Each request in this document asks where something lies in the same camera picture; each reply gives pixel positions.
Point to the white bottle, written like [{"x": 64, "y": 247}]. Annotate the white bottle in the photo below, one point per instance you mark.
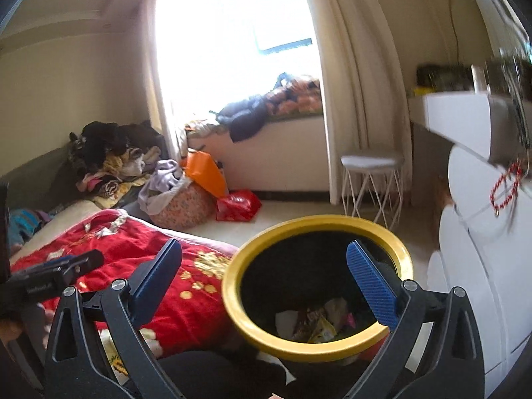
[{"x": 478, "y": 79}]

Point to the person's left hand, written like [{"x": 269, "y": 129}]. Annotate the person's left hand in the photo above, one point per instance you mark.
[{"x": 10, "y": 329}]

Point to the vanity mirror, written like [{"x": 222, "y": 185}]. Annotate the vanity mirror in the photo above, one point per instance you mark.
[{"x": 507, "y": 20}]

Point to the orange patterned quilt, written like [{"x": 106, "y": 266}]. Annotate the orange patterned quilt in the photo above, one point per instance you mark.
[{"x": 299, "y": 97}]

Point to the clothes pile on window sill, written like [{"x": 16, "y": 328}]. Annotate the clothes pile on window sill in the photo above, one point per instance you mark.
[{"x": 245, "y": 120}]

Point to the patterned clothes pile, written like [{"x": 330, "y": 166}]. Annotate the patterned clothes pile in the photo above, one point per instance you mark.
[{"x": 116, "y": 174}]

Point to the window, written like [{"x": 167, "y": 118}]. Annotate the window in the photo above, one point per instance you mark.
[{"x": 232, "y": 29}]

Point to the red floral blanket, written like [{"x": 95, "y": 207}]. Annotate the red floral blanket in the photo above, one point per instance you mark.
[{"x": 199, "y": 311}]

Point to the red plastic bag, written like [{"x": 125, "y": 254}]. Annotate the red plastic bag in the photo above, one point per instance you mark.
[{"x": 237, "y": 208}]

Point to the black trash bin yellow rim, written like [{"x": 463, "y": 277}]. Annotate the black trash bin yellow rim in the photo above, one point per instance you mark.
[{"x": 320, "y": 221}]

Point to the beige bed sheet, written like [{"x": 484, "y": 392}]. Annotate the beige bed sheet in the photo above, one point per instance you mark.
[{"x": 70, "y": 216}]

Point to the grey upholstered headboard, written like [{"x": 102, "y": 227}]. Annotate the grey upholstered headboard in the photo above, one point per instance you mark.
[{"x": 41, "y": 174}]

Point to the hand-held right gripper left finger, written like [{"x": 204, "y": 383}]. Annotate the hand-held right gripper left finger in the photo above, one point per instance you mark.
[{"x": 158, "y": 282}]

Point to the black bag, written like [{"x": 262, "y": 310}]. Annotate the black bag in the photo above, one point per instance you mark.
[{"x": 440, "y": 75}]

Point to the lavender and white clothes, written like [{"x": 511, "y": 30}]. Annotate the lavender and white clothes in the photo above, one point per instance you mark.
[{"x": 166, "y": 174}]

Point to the wide cream curtain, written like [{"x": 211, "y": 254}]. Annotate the wide cream curtain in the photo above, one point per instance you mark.
[{"x": 357, "y": 91}]

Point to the white vanity desk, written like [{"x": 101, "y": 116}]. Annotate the white vanity desk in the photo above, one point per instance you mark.
[{"x": 453, "y": 112}]

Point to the yellow box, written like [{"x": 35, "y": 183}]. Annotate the yellow box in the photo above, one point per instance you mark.
[{"x": 423, "y": 90}]

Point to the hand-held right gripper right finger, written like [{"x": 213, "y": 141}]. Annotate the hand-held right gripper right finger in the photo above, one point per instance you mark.
[{"x": 370, "y": 282}]

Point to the white window seat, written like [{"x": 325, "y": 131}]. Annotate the white window seat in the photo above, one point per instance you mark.
[{"x": 282, "y": 153}]

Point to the floral laundry basket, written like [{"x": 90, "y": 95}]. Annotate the floral laundry basket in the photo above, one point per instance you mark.
[{"x": 187, "y": 208}]

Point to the narrow cream curtain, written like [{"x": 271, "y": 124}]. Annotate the narrow cream curtain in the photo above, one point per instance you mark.
[{"x": 151, "y": 70}]

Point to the orange and white clothes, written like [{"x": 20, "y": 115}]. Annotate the orange and white clothes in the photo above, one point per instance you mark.
[{"x": 199, "y": 129}]

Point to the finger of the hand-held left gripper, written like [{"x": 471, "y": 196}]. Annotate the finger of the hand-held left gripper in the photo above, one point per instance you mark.
[
  {"x": 87, "y": 259},
  {"x": 52, "y": 263}
]

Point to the teal floral cloth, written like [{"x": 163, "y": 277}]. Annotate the teal floral cloth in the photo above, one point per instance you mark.
[{"x": 25, "y": 222}]

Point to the orange bag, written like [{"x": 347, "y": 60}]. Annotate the orange bag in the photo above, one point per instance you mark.
[{"x": 205, "y": 174}]

